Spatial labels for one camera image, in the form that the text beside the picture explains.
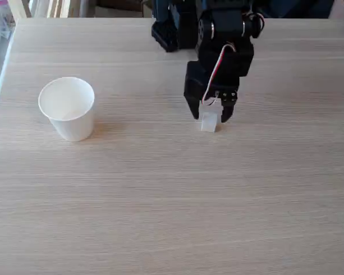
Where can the white foam block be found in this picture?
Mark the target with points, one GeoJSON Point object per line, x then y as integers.
{"type": "Point", "coordinates": [209, 124]}

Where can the brown cardboard box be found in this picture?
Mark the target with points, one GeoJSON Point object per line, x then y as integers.
{"type": "Point", "coordinates": [120, 10]}

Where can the person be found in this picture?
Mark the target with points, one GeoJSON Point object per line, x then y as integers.
{"type": "Point", "coordinates": [298, 8]}

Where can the white paper cup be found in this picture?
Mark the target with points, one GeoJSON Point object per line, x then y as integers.
{"type": "Point", "coordinates": [70, 114]}

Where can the light wooden chair frame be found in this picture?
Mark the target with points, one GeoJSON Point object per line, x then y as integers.
{"type": "Point", "coordinates": [60, 8]}

